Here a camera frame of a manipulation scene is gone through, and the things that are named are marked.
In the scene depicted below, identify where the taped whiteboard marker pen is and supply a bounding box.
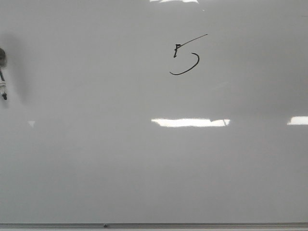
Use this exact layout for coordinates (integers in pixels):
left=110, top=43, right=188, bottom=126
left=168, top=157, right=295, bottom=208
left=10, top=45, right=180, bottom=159
left=0, top=48, right=7, bottom=101

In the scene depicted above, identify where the grey aluminium whiteboard frame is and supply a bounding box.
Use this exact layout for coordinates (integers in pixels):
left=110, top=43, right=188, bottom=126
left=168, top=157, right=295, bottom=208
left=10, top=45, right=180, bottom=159
left=0, top=222, right=308, bottom=229

